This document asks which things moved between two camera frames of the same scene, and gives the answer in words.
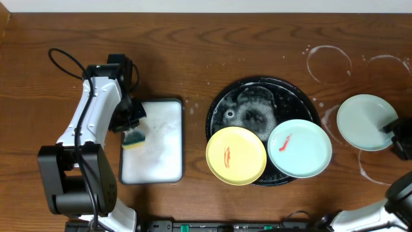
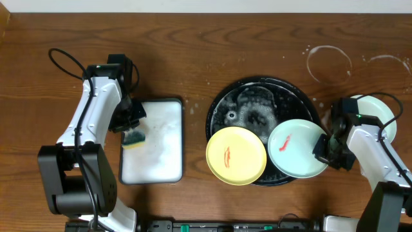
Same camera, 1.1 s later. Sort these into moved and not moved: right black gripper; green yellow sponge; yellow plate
Moved: right black gripper
Not moved: green yellow sponge; yellow plate
